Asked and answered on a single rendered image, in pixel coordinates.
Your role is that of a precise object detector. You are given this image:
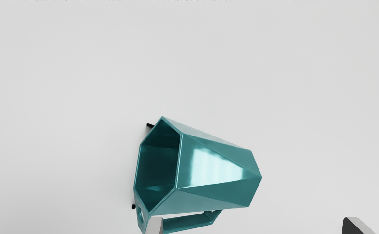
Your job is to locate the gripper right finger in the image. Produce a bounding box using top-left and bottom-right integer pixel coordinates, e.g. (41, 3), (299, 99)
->
(342, 217), (377, 234)

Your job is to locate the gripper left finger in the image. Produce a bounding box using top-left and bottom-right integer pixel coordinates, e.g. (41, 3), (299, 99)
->
(146, 217), (164, 234)

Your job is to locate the teal faceted mug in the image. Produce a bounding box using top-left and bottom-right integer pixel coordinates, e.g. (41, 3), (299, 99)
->
(133, 116), (262, 234)

